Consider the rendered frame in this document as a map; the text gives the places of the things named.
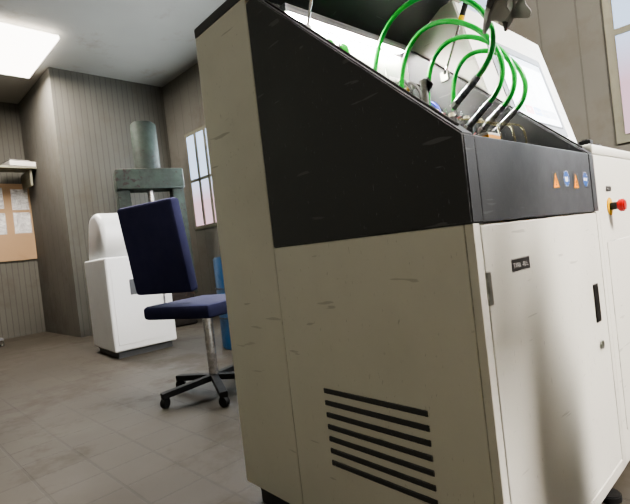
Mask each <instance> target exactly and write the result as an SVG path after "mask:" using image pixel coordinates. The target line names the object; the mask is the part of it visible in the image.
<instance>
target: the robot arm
mask: <svg viewBox="0 0 630 504"><path fill-rule="evenodd" d="M507 2H508V4H507ZM485 6H486V8H485V12H484V20H483V31H482V33H483V34H485V35H486V33H487V31H488V29H489V27H490V24H491V21H502V23H503V28H504V31H507V30H508V28H509V27H510V25H511V23H512V21H513V19H514V18H529V17H530V15H531V9H530V8H529V7H528V5H527V4H526V0H487V2H486V5H485Z"/></svg>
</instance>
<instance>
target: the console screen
mask: <svg viewBox="0 0 630 504"><path fill-rule="evenodd" d="M496 43H497V44H498V45H500V46H501V47H502V48H503V49H504V50H505V51H506V52H507V53H508V54H509V56H510V57H512V58H513V59H514V60H515V61H516V62H517V63H518V64H519V65H520V66H521V67H522V69H523V71H524V72H525V75H526V77H527V81H528V94H527V97H526V100H525V102H524V104H523V105H522V107H521V108H520V109H519V111H521V112H523V113H524V114H526V115H528V116H530V117H531V118H533V119H535V120H537V121H538V122H540V123H542V124H544V125H546V126H547V127H549V128H551V129H553V130H554V131H556V132H558V133H560V134H561V135H563V136H565V137H568V134H567V132H566V129H565V127H564V124H563V122H562V119H561V117H560V114H559V112H558V109H557V107H556V104H555V102H554V99H553V97H552V94H551V92H550V89H549V87H548V84H547V82H546V79H545V77H544V74H543V72H542V69H541V67H540V64H539V62H538V61H536V60H534V59H532V58H530V57H528V56H525V55H523V54H521V53H519V52H517V51H515V50H513V49H510V48H508V47H506V46H504V45H502V44H500V43H498V42H496ZM492 60H493V63H494V66H495V68H496V71H497V74H498V76H499V72H500V69H499V62H498V58H497V56H496V55H493V58H492ZM504 61H505V79H504V83H503V86H502V87H503V89H504V92H505V95H506V97H507V96H508V94H509V92H510V88H511V84H512V76H511V71H510V68H509V66H508V64H507V62H506V60H505V59H504ZM522 92H523V84H522V80H521V77H520V75H519V73H518V72H517V87H516V91H515V93H514V96H513V98H512V99H511V101H510V102H509V105H510V106H512V107H515V106H516V105H517V104H518V102H519V101H520V99H521V96H522Z"/></svg>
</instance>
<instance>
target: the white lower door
mask: <svg viewBox="0 0 630 504"><path fill-rule="evenodd" d="M480 234H481V243H482V252H483V261H484V270H485V279H486V288H487V297H488V306H489V315H490V324H491V333H492V342H493V351H494V360H495V369H496V378H497V387H498V396H499V405H500V414H501V423H502V432H503V441H504V450H505V459H506V468H507V477H508V486H509V496H510V504H590V503H591V502H592V500H593V499H594V497H595V496H596V495H597V493H598V492H599V490H600V489H601V487H602V486H603V485H604V483H605V482H606V480H607V479H608V478H609V476H610V475H611V473H612V472H613V471H614V469H615V468H616V466H617V465H618V463H619V462H620V461H621V459H622V453H621V444H620V434H619V425H618V416H617V406H616V397H615V388H614V379H613V369H612V360H611V351H610V342H609V332H608V323H607V314H606V305H605V295H604V286H603V277H602V267H601V258H600V249H599V240H598V230H597V221H596V214H595V213H588V214H579V215H570V216H560V217H551V218H542V219H532V220H523V221H513V222H504V223H495V224H485V225H480Z"/></svg>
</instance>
